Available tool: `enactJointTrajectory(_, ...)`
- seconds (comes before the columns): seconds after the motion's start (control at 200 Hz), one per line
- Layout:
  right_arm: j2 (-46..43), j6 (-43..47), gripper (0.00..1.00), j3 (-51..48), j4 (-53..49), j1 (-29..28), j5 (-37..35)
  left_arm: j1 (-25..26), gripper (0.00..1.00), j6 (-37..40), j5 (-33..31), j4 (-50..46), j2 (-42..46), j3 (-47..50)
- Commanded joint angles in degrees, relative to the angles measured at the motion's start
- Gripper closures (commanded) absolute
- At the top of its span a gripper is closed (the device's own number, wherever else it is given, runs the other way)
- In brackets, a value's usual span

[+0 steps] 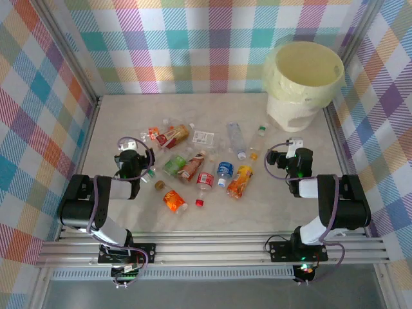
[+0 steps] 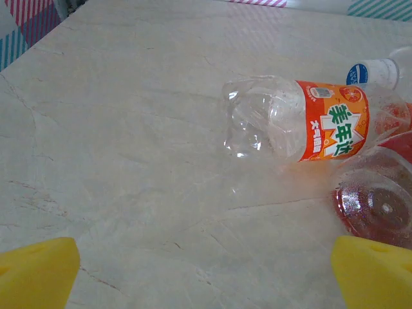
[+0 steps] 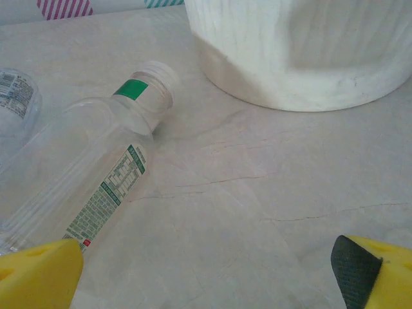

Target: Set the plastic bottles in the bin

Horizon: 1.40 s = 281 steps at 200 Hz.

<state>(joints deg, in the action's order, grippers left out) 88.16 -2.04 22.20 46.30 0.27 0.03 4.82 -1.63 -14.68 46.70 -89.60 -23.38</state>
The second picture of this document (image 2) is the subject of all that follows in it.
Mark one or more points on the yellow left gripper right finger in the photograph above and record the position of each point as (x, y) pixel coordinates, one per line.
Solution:
(376, 280)

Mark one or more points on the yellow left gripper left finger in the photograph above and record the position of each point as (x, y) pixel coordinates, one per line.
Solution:
(35, 277)

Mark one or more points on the amber bottle with red label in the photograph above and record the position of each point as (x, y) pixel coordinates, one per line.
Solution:
(370, 199)

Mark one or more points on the clear bottle with orange label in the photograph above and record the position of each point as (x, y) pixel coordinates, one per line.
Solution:
(334, 119)

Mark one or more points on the clear bottle with white cap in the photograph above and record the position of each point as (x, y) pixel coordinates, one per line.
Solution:
(373, 72)

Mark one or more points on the plaid cloth backdrop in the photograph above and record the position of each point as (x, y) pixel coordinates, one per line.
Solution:
(25, 32)

